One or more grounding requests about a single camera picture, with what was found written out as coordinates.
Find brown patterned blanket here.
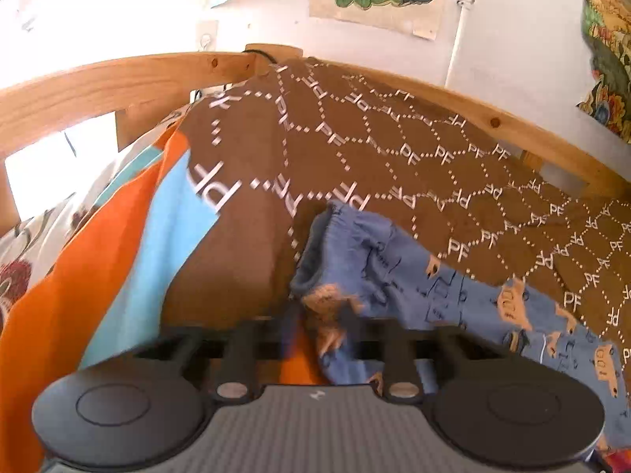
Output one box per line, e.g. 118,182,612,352
160,56,631,353

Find white wall socket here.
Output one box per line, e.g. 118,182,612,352
196,20,220,53

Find orange and blue striped blanket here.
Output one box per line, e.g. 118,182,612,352
0,121,329,473

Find black cable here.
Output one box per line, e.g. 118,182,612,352
190,47,280,105

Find white floral cloth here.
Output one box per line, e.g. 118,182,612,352
0,103,190,328

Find white wall pipe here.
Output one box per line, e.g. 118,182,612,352
445,0,475,90

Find blue pants with orange print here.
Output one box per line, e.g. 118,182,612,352
289,200,631,456

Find wooden bed frame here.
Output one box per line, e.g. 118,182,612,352
0,42,631,238

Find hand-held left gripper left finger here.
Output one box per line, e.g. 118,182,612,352
129,304,303,403

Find orange and yellow wall poster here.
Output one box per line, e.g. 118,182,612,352
576,0,631,145

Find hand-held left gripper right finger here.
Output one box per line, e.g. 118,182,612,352
340,304,511,403

